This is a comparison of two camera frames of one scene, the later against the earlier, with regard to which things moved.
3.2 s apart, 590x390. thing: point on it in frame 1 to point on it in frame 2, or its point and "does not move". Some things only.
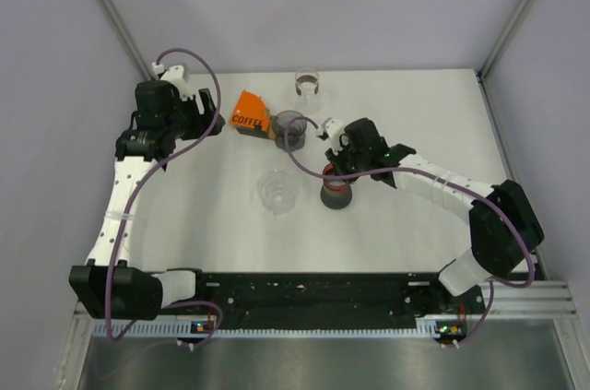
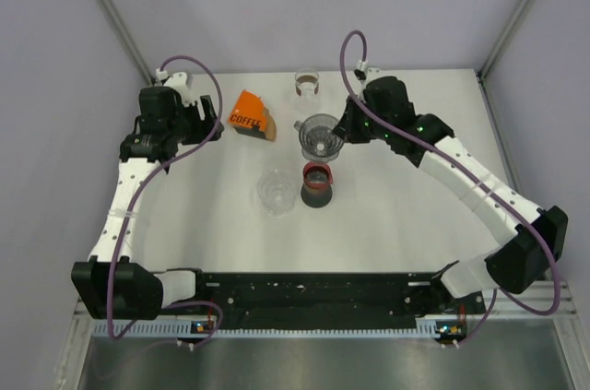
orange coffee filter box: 251,115 does not move
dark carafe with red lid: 336,194 to 316,191
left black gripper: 191,105 does not move
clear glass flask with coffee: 307,86 does not move
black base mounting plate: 384,297 does not move
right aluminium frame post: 519,14 does not move
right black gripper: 336,157 to 346,128
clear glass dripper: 277,192 does not move
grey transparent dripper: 297,130 to 317,140
